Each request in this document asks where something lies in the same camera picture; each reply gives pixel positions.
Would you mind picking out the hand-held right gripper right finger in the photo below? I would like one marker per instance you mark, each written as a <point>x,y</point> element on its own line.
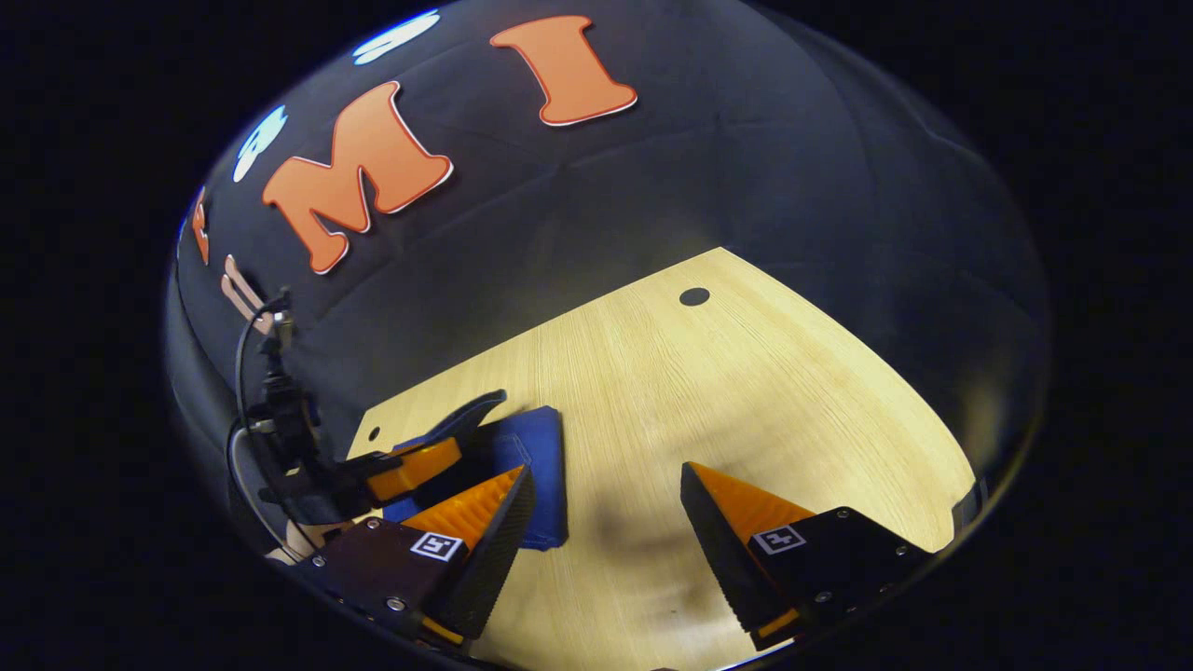
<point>722,554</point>

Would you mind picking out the blue denim jeans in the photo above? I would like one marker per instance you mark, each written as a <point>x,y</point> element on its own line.
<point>541,466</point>

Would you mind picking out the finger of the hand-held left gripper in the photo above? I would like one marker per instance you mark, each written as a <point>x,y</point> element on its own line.
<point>410,471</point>
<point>466,415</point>

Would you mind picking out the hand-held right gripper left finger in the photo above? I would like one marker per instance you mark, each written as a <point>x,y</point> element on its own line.
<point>485,559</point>

